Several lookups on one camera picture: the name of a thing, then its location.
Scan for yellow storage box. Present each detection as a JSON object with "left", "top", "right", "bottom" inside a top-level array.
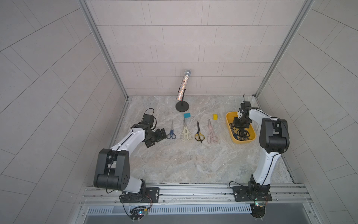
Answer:
[{"left": 226, "top": 112, "right": 256, "bottom": 144}]

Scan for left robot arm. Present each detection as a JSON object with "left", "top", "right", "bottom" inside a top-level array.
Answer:
[{"left": 93, "top": 122, "right": 167, "bottom": 194}]

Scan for aluminium rail frame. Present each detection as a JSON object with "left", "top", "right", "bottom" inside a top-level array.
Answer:
[{"left": 78, "top": 183, "right": 314, "bottom": 208}]

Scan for glitter microphone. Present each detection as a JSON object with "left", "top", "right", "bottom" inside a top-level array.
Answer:
[{"left": 177, "top": 70, "right": 192, "bottom": 101}]

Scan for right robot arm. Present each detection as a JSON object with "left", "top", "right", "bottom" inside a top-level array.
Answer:
[{"left": 234, "top": 102, "right": 290, "bottom": 194}]

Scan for beige kitchen scissors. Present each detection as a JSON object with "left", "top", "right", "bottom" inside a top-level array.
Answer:
[{"left": 180, "top": 118, "right": 193, "bottom": 141}]

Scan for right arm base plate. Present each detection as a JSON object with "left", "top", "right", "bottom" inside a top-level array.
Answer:
[{"left": 230, "top": 185, "right": 272, "bottom": 203}]

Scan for right circuit board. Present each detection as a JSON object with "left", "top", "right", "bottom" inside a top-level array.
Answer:
[{"left": 250, "top": 204, "right": 266, "bottom": 219}]

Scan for blue handled scissors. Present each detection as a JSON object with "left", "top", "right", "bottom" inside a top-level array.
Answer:
[{"left": 167, "top": 119, "right": 177, "bottom": 140}]

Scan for pink kitchen scissors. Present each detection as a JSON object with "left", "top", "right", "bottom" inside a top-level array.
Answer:
[{"left": 207, "top": 119, "right": 218, "bottom": 144}]

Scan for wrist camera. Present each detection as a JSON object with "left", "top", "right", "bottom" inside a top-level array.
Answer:
[
  {"left": 241, "top": 101, "right": 251, "bottom": 110},
  {"left": 141, "top": 114, "right": 157, "bottom": 130}
]

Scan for circuit board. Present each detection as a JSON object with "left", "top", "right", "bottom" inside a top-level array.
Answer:
[
  {"left": 250, "top": 204, "right": 266, "bottom": 219},
  {"left": 130, "top": 206, "right": 149, "bottom": 219}
]

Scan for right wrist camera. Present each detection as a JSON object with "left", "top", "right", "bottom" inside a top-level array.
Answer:
[{"left": 241, "top": 101, "right": 251, "bottom": 110}]

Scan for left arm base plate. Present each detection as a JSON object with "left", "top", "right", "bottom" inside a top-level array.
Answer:
[{"left": 119, "top": 188, "right": 160, "bottom": 203}]

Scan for black yellow scissors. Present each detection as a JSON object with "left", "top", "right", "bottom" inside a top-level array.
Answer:
[{"left": 194, "top": 121, "right": 205, "bottom": 142}]

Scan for left circuit board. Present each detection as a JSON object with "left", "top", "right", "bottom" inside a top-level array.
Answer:
[{"left": 130, "top": 206, "right": 149, "bottom": 219}]

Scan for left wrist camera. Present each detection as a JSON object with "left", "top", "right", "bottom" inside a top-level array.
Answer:
[{"left": 141, "top": 114, "right": 157, "bottom": 130}]

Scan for black handled scissors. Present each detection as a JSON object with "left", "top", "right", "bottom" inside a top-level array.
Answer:
[{"left": 229, "top": 123, "right": 250, "bottom": 141}]

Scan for black microphone stand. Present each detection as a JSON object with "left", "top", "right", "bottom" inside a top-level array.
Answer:
[{"left": 175, "top": 89, "right": 189, "bottom": 112}]

